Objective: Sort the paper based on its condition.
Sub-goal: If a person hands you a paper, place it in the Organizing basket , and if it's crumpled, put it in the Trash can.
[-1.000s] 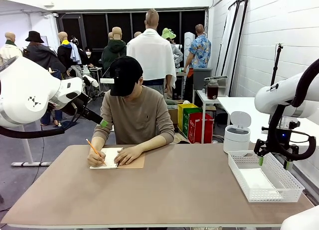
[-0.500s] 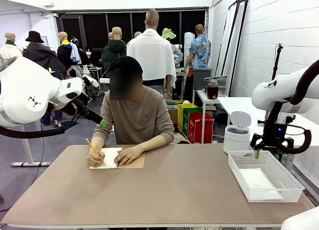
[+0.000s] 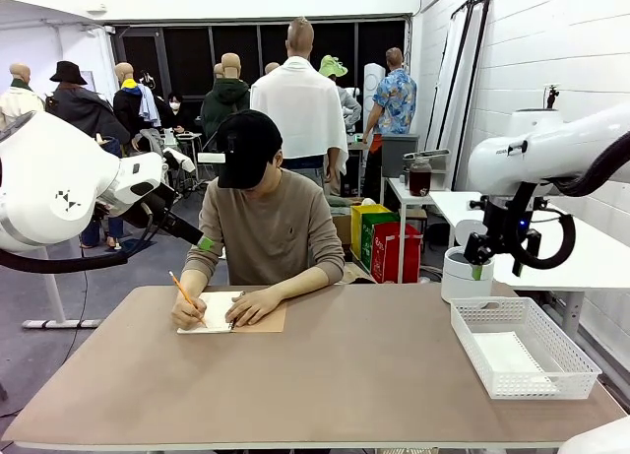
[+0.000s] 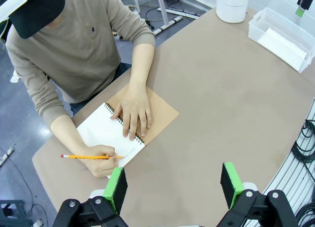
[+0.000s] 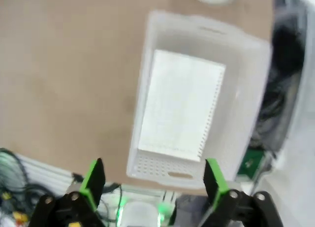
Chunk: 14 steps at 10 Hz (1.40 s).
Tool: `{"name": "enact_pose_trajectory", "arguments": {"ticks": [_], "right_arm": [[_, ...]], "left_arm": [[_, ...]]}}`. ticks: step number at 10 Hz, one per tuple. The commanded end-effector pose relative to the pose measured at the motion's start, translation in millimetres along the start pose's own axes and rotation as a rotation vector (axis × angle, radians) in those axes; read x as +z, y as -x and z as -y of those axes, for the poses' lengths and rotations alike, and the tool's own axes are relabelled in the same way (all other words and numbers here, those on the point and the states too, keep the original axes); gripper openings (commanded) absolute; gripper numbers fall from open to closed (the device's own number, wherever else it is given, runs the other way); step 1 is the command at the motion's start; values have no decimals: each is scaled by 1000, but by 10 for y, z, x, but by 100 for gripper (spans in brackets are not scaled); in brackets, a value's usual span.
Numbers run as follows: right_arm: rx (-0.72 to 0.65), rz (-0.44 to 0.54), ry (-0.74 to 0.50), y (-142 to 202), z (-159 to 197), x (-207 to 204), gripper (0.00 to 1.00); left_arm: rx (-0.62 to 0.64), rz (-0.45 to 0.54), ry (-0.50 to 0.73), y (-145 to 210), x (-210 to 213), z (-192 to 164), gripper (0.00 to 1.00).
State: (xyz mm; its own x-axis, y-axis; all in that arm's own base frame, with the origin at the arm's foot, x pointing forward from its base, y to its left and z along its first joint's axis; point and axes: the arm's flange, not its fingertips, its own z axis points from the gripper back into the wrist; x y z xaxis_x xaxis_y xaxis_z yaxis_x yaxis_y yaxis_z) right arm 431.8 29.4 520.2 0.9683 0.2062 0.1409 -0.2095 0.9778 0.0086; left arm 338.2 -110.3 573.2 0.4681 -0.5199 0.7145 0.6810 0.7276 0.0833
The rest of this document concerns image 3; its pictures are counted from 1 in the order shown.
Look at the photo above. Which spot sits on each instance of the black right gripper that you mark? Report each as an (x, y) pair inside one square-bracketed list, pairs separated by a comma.
[(502, 222)]

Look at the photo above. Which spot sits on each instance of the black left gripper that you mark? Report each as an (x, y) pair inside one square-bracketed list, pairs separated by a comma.
[(152, 205)]

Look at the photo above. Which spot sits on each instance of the yellow pencil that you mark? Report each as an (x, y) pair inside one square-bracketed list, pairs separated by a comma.
[(179, 286)]

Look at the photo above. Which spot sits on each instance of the white paper sheet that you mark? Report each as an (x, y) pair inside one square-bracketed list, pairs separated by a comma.
[(507, 360)]

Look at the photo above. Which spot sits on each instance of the spiral notebook with brown cover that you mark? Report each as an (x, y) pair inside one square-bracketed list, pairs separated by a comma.
[(268, 323)]

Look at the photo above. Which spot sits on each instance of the person's right forearm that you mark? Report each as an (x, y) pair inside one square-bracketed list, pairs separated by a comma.
[(193, 285)]

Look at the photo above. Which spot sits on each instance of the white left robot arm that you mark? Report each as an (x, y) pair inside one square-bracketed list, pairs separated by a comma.
[(49, 178)]

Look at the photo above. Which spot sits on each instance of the person's left forearm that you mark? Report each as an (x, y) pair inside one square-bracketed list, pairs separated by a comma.
[(300, 284)]

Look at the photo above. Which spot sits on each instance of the person's right hand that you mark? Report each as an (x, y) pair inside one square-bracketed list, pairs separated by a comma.
[(187, 313)]

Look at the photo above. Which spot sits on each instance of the person's left hand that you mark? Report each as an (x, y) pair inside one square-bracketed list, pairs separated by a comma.
[(256, 306)]

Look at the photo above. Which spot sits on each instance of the white round lidded bin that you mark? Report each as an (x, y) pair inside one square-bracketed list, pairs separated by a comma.
[(460, 286)]

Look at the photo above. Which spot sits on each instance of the white flat rectangular card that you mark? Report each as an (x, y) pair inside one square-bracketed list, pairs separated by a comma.
[(211, 157)]

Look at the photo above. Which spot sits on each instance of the person in beige sweater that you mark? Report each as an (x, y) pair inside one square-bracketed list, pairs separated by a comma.
[(270, 227)]

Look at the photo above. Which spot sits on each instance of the large white side table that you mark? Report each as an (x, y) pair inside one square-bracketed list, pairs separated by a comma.
[(590, 257)]

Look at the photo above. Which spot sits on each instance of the black baseball cap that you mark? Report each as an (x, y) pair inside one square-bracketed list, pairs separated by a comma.
[(246, 144)]

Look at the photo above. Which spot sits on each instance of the glass jar with brown liquid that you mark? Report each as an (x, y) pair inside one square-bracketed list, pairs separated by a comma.
[(420, 178)]

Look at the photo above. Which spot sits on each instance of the red shopping bag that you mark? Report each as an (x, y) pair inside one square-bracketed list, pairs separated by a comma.
[(389, 257)]

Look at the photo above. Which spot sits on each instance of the white perforated plastic basket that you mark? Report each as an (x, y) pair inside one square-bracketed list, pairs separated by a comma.
[(571, 350)]

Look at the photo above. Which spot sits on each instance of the background person with face mask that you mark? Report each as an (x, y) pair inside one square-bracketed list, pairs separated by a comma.
[(175, 104)]

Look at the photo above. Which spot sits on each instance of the mannequin in dark green jacket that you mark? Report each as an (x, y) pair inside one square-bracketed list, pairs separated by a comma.
[(224, 104)]

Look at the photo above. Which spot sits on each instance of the green shopping bag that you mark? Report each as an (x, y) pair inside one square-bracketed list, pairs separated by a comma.
[(366, 247)]

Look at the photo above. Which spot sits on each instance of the mannequin with yellow scarf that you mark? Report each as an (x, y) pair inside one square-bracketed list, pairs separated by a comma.
[(129, 104)]

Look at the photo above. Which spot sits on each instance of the grey box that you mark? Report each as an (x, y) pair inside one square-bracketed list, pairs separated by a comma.
[(398, 153)]

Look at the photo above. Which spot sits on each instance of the yellow shopping bag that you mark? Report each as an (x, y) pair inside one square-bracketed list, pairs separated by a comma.
[(366, 211)]

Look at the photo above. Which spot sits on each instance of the white desk leg with foot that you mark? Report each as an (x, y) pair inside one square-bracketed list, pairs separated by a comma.
[(56, 286)]

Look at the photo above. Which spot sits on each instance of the brown cardboard box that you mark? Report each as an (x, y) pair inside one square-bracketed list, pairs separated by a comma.
[(340, 232)]

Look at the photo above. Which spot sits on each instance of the grey green folded cloth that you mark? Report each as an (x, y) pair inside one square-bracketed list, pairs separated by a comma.
[(347, 208)]

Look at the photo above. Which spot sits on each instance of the mannequin with black hat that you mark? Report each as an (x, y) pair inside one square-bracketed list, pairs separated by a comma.
[(83, 109)]

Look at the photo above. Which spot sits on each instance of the mannequin with white cape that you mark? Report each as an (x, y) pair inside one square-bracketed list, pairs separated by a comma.
[(295, 109)]

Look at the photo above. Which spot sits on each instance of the bare mannequin head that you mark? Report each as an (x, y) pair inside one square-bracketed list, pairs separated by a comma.
[(218, 71), (271, 68)]

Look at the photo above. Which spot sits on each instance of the black framed white panel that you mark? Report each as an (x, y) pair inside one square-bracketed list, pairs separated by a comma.
[(450, 80), (475, 80)]

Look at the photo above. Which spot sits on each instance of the tall white standing appliance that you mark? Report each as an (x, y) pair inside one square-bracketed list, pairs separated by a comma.
[(374, 87)]

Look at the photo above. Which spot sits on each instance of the mannequin in cream coat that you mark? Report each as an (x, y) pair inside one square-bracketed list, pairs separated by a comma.
[(17, 104)]

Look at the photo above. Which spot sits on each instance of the mannequin with green hat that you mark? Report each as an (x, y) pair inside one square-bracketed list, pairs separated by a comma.
[(332, 66)]

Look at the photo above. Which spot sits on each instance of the small camera on tripod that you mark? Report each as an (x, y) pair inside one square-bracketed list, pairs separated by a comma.
[(553, 97)]

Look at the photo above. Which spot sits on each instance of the black framed window wall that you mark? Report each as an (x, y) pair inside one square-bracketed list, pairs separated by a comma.
[(187, 50)]

